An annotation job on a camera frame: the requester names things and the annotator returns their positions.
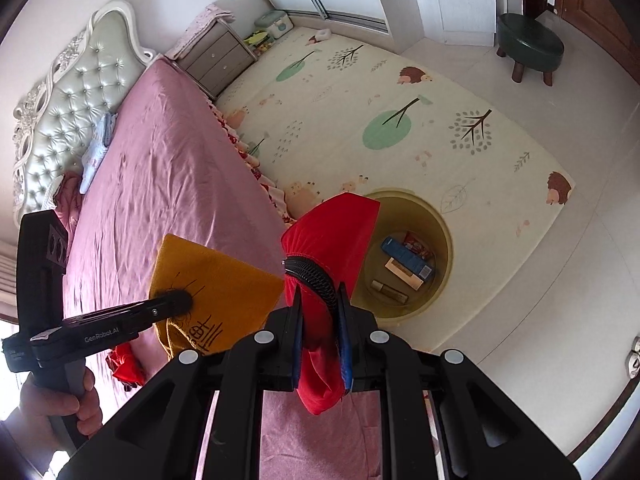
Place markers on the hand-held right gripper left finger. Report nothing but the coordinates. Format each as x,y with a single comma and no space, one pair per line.
296,340

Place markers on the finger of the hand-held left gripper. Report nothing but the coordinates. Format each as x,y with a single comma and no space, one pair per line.
165,305

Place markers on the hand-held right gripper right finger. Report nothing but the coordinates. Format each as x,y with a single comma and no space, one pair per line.
345,345

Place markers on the dark brown box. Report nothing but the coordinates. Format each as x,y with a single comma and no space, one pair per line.
390,290

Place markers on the light brown box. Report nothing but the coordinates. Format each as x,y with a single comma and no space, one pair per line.
400,271

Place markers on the red zip pouch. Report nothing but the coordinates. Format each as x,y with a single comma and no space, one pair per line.
330,240

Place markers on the blue box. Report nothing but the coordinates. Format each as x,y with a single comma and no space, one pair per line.
405,255

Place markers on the red candy wrapper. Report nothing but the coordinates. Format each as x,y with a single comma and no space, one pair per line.
417,245

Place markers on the beige plastic bin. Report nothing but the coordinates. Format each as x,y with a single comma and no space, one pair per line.
440,240

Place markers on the person's left hand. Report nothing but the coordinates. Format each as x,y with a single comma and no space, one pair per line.
90,400

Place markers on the red knotted cloth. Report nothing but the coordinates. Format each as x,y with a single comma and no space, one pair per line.
127,365

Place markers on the light blue pillow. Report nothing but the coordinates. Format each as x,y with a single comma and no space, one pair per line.
97,155

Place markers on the bed with pink sheet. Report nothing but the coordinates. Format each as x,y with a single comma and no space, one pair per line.
165,160

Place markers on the green tufted headboard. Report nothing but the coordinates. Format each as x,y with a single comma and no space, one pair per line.
85,90

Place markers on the grey nightstand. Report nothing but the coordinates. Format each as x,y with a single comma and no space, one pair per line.
220,60

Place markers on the cream printed play mat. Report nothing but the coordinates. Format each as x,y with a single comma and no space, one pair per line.
350,90

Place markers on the colourful toy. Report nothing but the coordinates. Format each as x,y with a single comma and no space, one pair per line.
257,42

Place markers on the pink floral cloth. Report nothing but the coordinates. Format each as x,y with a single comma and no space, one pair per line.
200,25

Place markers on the pale green storage box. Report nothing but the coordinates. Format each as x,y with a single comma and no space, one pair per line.
272,25

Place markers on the dark green round stool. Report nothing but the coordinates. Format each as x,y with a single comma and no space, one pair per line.
530,42

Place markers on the white cabinet with stickers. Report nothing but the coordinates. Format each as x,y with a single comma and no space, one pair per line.
465,5

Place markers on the brown wooden door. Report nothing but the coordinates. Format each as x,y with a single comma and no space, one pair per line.
590,10

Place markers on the wall socket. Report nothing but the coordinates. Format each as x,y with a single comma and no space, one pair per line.
634,357

